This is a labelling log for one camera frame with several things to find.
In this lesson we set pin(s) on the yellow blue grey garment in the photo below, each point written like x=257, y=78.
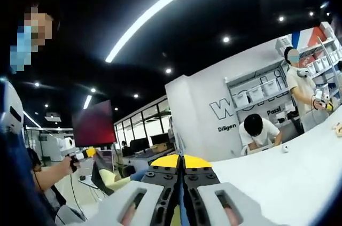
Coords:
x=112, y=179

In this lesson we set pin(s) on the cardboard box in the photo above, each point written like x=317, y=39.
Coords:
x=161, y=148

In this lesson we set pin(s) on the small white object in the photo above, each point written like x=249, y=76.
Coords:
x=285, y=149

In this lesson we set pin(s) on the person's left hand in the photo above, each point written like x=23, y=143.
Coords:
x=68, y=166

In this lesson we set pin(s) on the black computer monitor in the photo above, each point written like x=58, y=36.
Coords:
x=139, y=144

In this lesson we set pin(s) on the grey metal shelf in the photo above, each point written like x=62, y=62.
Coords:
x=229, y=95
x=331, y=57

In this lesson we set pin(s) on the person's blue clothing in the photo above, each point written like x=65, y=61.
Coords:
x=24, y=183

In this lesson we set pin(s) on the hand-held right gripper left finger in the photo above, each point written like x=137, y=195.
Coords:
x=149, y=199

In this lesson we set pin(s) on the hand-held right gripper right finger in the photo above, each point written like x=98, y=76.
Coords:
x=213, y=199

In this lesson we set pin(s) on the group of white storage bins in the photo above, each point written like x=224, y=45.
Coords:
x=255, y=93

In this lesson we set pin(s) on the beige wooden pieces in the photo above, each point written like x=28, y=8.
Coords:
x=338, y=129

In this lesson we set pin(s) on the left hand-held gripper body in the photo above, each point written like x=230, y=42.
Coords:
x=66, y=144

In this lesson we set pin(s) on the white worn device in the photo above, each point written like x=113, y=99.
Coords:
x=13, y=103

